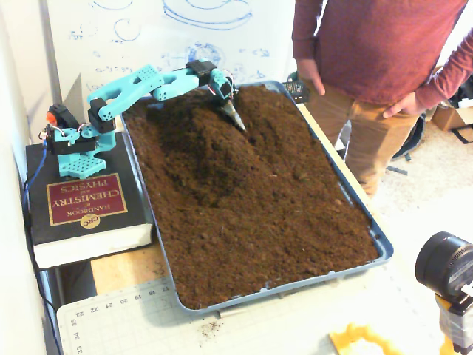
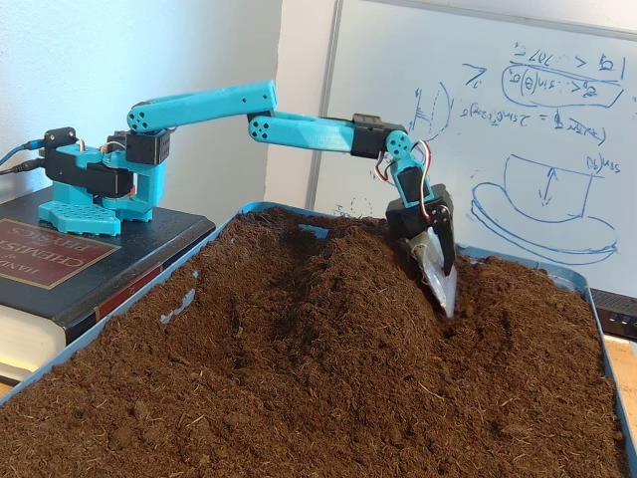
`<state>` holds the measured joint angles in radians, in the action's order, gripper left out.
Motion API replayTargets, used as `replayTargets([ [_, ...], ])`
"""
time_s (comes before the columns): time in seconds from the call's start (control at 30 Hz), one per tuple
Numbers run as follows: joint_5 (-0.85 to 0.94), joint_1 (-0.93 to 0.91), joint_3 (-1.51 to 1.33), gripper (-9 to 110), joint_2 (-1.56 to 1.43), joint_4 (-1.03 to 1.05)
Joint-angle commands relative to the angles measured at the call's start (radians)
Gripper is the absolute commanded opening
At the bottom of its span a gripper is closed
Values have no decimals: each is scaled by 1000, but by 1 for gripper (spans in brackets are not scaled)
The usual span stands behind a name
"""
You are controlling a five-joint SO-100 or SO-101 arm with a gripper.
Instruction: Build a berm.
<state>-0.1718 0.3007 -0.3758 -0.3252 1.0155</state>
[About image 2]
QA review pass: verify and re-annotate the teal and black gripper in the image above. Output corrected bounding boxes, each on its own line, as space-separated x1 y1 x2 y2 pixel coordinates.
385 154 459 320

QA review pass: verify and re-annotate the brown soil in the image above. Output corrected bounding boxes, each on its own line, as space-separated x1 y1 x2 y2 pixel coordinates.
0 206 628 478

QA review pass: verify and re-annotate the blue plastic tray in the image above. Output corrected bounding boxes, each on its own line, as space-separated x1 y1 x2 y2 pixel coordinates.
0 201 637 478

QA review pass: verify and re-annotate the black perforated basket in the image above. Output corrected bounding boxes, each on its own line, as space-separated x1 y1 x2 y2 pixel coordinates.
589 287 637 343

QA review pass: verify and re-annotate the whiteboard with blue drawings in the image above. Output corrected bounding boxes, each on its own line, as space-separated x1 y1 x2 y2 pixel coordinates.
306 0 637 295

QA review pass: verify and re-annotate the black chemistry physics handbook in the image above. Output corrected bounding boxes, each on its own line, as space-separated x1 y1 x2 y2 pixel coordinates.
0 186 218 384

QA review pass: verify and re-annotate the red white servo cable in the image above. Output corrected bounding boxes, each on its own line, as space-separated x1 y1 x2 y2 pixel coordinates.
373 139 435 220

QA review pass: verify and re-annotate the black cable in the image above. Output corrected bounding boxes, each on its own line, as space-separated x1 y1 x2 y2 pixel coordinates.
0 158 47 175

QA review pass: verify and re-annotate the blue cable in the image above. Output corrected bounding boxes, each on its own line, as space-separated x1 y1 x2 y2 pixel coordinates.
0 140 47 168

